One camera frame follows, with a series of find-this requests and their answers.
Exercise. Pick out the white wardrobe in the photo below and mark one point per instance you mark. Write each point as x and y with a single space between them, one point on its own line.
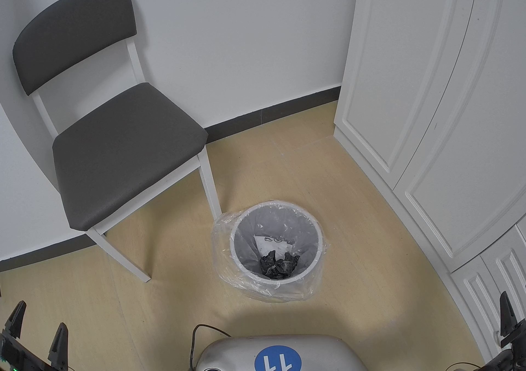
411 73

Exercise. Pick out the white trash bin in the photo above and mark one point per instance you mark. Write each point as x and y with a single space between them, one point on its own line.
246 233

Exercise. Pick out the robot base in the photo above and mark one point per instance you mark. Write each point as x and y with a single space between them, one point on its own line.
328 353

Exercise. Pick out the grey and white chair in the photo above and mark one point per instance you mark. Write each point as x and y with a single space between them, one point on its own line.
74 32

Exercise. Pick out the black plastic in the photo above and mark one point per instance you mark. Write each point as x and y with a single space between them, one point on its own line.
277 266

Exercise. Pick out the white paper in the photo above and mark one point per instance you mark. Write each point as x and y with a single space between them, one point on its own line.
271 242

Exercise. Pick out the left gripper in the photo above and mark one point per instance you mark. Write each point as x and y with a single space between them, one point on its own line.
16 357

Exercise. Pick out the clear plastic bag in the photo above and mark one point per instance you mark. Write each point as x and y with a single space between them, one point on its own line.
222 262

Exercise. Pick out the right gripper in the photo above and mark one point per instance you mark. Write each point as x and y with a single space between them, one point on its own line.
515 334

